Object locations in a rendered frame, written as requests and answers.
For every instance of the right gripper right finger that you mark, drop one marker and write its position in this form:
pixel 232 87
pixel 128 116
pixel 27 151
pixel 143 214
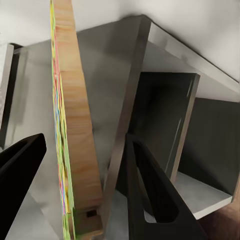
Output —
pixel 174 220

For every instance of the swivel chair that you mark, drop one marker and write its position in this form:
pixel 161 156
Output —
pixel 30 223

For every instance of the desk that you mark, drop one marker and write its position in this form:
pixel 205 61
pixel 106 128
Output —
pixel 142 81

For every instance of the jigsaw puzzle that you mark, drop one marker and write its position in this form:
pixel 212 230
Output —
pixel 79 178

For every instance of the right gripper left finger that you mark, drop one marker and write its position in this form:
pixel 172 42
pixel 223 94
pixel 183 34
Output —
pixel 18 167

